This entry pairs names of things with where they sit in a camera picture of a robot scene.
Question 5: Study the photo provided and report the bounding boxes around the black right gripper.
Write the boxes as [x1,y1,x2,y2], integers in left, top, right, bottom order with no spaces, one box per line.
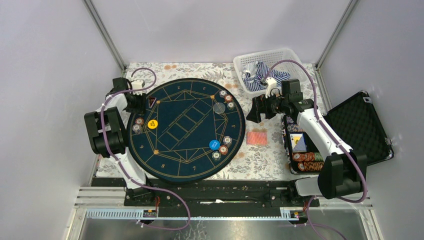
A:
[246,89,289,124]

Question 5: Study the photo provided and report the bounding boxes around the clear triangular card cutter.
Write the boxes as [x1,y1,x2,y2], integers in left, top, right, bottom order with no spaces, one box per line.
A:
[147,96,157,109]

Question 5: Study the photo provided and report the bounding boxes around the red 5 chip stack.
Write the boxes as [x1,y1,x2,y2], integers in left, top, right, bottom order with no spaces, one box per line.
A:
[135,117,145,126]

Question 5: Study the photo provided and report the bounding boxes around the grey chip stack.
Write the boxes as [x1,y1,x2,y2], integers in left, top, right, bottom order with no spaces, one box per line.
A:
[131,124,143,135]
[219,90,228,98]
[222,136,233,147]

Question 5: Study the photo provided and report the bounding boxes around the yellow big blind button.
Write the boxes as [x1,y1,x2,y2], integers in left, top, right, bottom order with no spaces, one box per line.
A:
[147,119,159,130]

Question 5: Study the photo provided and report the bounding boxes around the red playing card deck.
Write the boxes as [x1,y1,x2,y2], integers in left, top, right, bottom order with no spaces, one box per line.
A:
[246,131,268,146]

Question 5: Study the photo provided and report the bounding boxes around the clear dealer button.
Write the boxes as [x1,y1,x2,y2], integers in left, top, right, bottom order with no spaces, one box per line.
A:
[212,102,226,114]

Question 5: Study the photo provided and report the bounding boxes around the blue small blind button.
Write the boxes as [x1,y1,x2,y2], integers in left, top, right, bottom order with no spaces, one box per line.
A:
[209,139,221,151]

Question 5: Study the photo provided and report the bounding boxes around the green blue 50 chip stack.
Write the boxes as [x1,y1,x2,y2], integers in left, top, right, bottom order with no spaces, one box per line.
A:
[211,151,222,161]

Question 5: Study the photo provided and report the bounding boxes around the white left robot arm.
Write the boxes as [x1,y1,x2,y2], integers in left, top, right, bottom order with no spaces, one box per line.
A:
[84,77,147,190]

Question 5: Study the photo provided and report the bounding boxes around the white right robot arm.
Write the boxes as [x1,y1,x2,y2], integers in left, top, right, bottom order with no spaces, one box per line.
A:
[246,77,368,206]

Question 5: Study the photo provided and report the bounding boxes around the card box in case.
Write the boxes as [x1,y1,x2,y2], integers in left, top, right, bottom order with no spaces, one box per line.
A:
[289,133,307,153]

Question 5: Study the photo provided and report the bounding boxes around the blue white striped cloth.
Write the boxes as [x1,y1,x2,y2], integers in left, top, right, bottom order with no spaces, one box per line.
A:
[241,61,291,92]

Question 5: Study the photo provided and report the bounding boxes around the white plastic basket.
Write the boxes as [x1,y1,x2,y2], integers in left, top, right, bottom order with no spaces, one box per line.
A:
[233,48,309,98]

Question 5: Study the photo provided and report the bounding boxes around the floral tablecloth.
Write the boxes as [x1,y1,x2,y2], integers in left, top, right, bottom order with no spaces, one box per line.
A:
[96,62,345,183]

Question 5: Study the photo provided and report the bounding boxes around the round dark blue poker mat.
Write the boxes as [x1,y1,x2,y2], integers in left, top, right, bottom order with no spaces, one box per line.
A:
[127,78,246,184]

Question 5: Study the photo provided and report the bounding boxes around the red chips in case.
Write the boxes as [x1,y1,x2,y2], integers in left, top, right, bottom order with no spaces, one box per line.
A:
[292,152,324,172]

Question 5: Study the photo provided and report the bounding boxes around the black aluminium poker case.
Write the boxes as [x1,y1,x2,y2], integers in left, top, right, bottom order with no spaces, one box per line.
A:
[281,90,394,175]

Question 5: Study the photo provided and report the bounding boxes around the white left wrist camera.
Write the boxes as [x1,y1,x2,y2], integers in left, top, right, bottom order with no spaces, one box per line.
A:
[130,79,146,95]

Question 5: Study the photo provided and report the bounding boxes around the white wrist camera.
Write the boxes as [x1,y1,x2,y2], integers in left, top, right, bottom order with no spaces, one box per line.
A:
[265,77,277,98]
[130,79,146,95]

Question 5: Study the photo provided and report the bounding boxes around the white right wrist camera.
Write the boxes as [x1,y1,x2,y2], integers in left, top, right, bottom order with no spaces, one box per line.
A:
[265,77,277,98]

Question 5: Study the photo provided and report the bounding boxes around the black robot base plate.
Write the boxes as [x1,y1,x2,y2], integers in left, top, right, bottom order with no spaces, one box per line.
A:
[91,177,320,218]

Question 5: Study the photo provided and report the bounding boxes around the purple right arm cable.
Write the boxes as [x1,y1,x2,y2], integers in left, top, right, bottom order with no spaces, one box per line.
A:
[261,59,369,240]

